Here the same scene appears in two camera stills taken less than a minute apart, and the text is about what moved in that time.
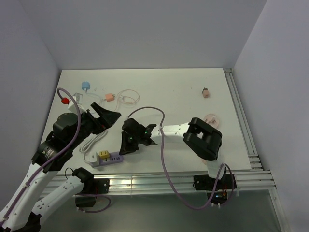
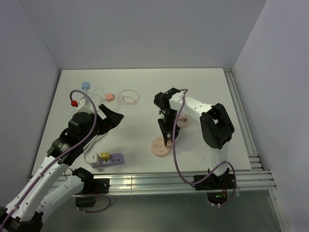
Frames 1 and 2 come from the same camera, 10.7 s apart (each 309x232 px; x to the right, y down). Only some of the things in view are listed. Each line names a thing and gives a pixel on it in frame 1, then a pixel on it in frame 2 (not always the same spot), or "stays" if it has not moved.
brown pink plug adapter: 205,93 → 169,143
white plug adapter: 94,158 stays
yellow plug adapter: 104,154 stays
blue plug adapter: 85,85 stays
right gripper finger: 129,145 → 176,134
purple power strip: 114,157 stays
